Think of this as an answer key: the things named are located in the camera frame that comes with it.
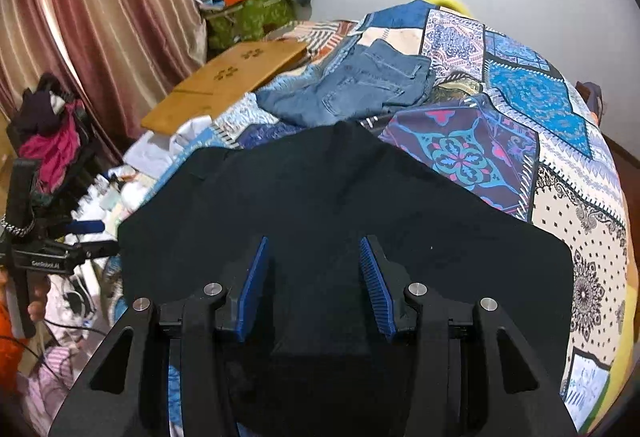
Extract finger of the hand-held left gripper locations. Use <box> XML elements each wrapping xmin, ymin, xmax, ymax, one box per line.
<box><xmin>75</xmin><ymin>239</ymin><xmax>122</xmax><ymax>259</ymax></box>
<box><xmin>64</xmin><ymin>218</ymin><xmax>107</xmax><ymax>236</ymax></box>

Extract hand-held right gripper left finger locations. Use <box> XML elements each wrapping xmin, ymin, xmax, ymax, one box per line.
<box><xmin>47</xmin><ymin>236</ymin><xmax>273</xmax><ymax>437</ymax></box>

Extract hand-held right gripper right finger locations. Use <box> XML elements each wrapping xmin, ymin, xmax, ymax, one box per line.
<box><xmin>360</xmin><ymin>235</ymin><xmax>581</xmax><ymax>437</ymax></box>

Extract black pants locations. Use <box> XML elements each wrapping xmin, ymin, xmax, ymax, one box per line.
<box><xmin>117</xmin><ymin>121</ymin><xmax>576</xmax><ymax>437</ymax></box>

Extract person's left hand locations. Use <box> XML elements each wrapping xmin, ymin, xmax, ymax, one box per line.
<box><xmin>27</xmin><ymin>273</ymin><xmax>52</xmax><ymax>324</ymax></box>

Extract dark and magenta clothes pile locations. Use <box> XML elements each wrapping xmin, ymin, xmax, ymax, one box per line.
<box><xmin>6</xmin><ymin>72</ymin><xmax>102</xmax><ymax>198</ymax></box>

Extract white crumpled cloth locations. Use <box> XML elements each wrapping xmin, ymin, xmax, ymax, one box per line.
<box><xmin>122</xmin><ymin>116</ymin><xmax>222</xmax><ymax>179</ymax></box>

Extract pink striped cloth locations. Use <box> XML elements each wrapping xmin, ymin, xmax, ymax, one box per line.
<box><xmin>24</xmin><ymin>346</ymin><xmax>97</xmax><ymax>437</ymax></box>

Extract blue jeans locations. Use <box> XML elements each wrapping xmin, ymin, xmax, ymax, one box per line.
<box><xmin>256</xmin><ymin>40</ymin><xmax>437</xmax><ymax>128</ymax></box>

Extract blue patchwork blanket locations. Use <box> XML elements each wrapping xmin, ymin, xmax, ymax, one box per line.
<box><xmin>165</xmin><ymin>0</ymin><xmax>628</xmax><ymax>433</ymax></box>

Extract orange patterned bedsheet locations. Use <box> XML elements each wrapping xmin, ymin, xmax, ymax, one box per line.
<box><xmin>277</xmin><ymin>20</ymin><xmax>362</xmax><ymax>66</ymax></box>

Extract green patterned bag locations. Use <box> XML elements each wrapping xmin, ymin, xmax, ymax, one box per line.
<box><xmin>205</xmin><ymin>0</ymin><xmax>296</xmax><ymax>51</ymax></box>

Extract yellow curved cushion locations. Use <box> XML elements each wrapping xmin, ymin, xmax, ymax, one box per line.
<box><xmin>425</xmin><ymin>0</ymin><xmax>474</xmax><ymax>16</ymax></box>

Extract silver chain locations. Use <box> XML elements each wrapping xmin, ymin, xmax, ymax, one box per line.
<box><xmin>0</xmin><ymin>214</ymin><xmax>34</xmax><ymax>239</ymax></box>

